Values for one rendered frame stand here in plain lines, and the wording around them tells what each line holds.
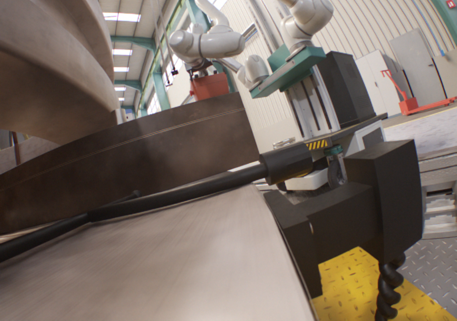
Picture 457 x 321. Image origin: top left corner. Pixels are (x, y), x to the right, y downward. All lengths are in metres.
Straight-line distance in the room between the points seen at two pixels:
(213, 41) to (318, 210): 0.68
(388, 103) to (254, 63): 5.13
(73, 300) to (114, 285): 0.03
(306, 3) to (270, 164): 0.91
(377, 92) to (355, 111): 4.91
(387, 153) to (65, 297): 0.30
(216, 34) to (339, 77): 0.91
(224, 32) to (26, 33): 0.74
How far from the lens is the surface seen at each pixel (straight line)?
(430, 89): 6.68
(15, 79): 0.89
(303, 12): 1.12
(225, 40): 0.76
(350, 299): 0.50
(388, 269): 0.32
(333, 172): 1.07
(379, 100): 6.28
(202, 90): 1.04
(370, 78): 6.34
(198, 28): 1.77
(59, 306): 0.16
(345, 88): 1.41
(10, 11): 0.85
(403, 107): 5.08
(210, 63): 0.99
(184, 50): 0.79
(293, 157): 0.38
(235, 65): 1.76
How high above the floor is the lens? 0.37
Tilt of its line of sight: 2 degrees up
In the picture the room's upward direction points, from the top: 17 degrees counter-clockwise
